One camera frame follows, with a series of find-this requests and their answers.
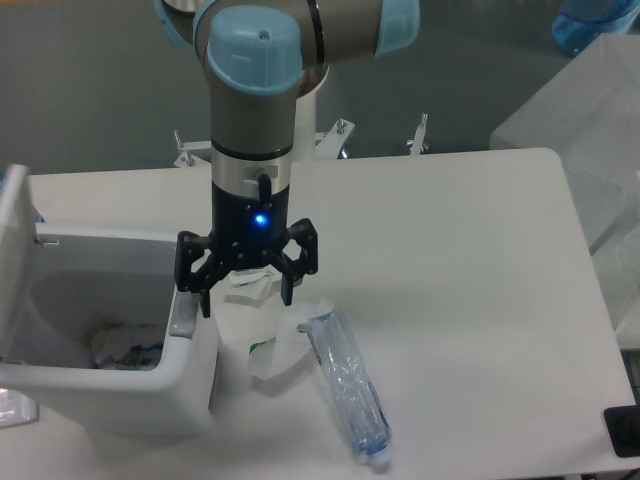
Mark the crumpled white green wrapper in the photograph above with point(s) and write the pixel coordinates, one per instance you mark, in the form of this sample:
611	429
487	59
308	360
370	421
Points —
281	353

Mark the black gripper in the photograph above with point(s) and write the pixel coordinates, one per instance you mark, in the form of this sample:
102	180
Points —
246	234

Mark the blue water jug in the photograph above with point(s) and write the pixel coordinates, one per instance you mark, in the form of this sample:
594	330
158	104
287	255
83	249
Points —
579	23

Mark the black device at edge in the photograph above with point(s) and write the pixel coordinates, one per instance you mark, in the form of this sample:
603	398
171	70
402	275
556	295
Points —
622	423

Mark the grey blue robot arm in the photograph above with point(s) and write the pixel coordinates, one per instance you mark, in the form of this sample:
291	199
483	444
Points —
255	56

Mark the crushed clear plastic bottle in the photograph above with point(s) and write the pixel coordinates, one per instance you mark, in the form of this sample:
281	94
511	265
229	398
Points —
357	404

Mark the white plastic trash can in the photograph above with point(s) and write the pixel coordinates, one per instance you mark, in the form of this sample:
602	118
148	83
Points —
62	283

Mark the blue labelled drink bottle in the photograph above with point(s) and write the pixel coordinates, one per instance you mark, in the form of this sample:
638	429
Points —
37	215

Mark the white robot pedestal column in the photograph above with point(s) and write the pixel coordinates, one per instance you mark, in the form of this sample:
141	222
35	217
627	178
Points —
311	82

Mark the trash inside can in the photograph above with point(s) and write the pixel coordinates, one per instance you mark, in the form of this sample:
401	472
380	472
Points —
127	347

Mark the white metal base frame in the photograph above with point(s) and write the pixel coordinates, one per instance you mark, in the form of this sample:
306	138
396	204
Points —
331	144

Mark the crumpled white paper ball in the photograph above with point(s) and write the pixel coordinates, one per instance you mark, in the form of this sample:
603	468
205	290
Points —
251	285

